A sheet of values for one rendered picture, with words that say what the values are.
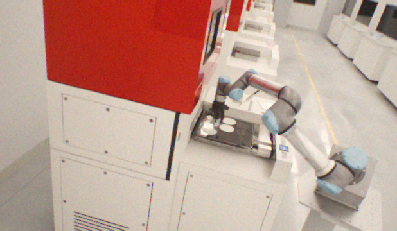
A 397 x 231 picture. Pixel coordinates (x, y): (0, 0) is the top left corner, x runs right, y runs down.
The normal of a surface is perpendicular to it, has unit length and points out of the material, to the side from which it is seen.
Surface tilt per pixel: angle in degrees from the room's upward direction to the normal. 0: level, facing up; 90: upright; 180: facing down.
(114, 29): 90
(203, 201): 90
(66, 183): 90
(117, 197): 90
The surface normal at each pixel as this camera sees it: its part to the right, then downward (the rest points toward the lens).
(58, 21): -0.21, 0.41
